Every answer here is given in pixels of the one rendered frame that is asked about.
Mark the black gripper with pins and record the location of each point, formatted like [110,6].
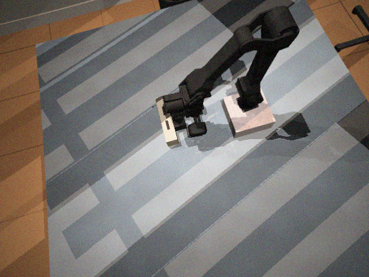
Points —
[198,128]

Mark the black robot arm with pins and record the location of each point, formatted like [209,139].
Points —
[277,32]

